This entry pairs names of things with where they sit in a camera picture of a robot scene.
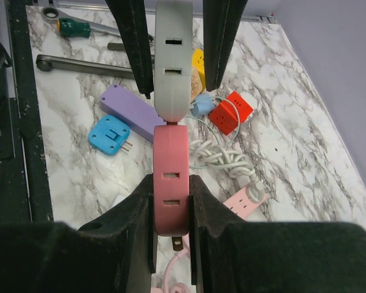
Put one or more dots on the ratchet wrench green handle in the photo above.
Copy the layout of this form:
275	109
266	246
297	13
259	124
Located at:
70	27

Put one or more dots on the blue cube socket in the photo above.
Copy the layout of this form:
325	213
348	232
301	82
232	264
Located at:
109	135

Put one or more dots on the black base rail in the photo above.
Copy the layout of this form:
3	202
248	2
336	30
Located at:
24	186

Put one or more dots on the yellow cube socket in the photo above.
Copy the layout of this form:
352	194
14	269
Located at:
198	63

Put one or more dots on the pink round-edged plug adapter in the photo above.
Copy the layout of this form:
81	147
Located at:
171	180

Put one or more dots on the red cube socket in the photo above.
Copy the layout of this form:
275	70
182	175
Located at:
228	115

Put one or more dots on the light blue usb charger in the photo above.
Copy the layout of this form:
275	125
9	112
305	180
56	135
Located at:
202	105

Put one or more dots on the beige cube adapter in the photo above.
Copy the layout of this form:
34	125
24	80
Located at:
196	84

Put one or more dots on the dark metal t-handle key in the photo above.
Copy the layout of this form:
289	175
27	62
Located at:
48	63

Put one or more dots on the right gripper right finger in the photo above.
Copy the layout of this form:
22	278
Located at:
229	254

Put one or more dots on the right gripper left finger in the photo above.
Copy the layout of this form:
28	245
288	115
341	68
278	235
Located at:
112	253

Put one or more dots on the white round cable plug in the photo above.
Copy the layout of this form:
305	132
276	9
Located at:
255	192

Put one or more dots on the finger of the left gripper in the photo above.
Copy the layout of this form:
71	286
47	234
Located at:
130	17
221	20

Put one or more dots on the purple usb power strip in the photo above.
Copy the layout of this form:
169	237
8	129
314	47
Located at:
140	116

